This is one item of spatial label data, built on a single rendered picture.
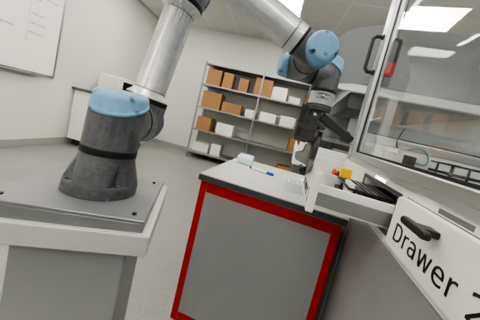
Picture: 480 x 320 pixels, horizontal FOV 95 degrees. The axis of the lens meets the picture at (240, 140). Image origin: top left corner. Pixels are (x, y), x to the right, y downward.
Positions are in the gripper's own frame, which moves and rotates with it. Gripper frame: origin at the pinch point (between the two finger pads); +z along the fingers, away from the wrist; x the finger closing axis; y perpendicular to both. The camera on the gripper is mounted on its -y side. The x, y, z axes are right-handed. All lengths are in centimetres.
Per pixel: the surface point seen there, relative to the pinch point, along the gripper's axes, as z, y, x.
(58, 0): -104, 341, -151
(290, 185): 12.0, 3.4, -23.9
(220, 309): 68, 18, -11
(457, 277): 3.1, -18.3, 38.0
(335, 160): 0, -22, -80
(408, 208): -1.1, -18.3, 22.0
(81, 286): 29, 39, 40
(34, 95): 23, 342, -141
